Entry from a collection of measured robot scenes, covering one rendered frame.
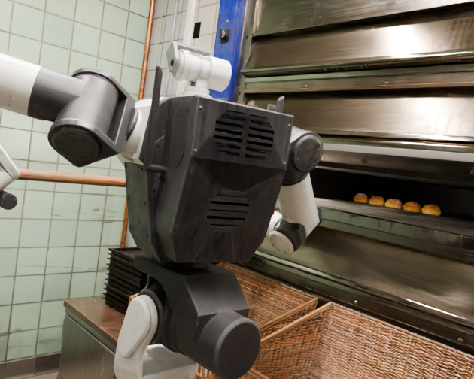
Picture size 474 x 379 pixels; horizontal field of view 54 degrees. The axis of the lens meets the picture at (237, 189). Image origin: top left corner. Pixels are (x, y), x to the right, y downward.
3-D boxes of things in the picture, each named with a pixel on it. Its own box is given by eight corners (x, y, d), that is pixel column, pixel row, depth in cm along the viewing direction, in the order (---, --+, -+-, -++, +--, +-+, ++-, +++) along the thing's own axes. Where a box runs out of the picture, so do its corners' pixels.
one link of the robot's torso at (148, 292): (216, 347, 97) (223, 292, 96) (161, 359, 88) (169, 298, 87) (180, 325, 106) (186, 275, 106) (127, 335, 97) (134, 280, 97)
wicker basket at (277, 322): (217, 319, 215) (225, 260, 213) (311, 369, 173) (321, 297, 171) (121, 333, 182) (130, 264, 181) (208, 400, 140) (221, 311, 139)
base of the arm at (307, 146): (323, 177, 105) (326, 128, 100) (278, 191, 99) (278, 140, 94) (282, 156, 116) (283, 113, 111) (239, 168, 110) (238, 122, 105)
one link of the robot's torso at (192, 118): (300, 281, 90) (326, 97, 88) (131, 285, 72) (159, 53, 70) (224, 247, 115) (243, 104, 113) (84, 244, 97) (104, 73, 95)
